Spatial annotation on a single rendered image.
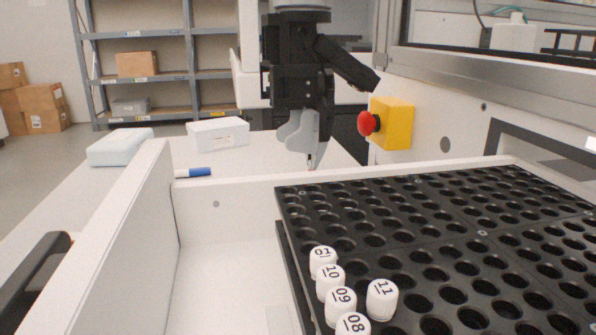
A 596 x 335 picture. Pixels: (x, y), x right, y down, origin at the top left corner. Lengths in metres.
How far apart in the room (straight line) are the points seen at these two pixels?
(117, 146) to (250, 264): 0.51
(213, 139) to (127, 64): 3.43
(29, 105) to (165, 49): 1.72
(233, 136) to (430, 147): 0.45
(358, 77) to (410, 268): 0.32
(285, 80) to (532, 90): 0.26
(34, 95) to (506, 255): 4.60
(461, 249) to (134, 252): 0.17
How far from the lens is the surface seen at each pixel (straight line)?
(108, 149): 0.73
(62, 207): 0.62
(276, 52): 0.43
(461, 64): 0.43
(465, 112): 0.42
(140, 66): 4.09
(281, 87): 0.41
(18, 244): 0.55
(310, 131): 0.44
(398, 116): 0.50
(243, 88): 0.94
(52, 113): 4.59
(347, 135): 1.07
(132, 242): 0.18
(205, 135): 0.73
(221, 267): 0.27
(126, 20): 4.55
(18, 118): 4.78
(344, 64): 0.44
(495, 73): 0.38
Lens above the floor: 1.01
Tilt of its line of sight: 23 degrees down
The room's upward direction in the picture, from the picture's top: straight up
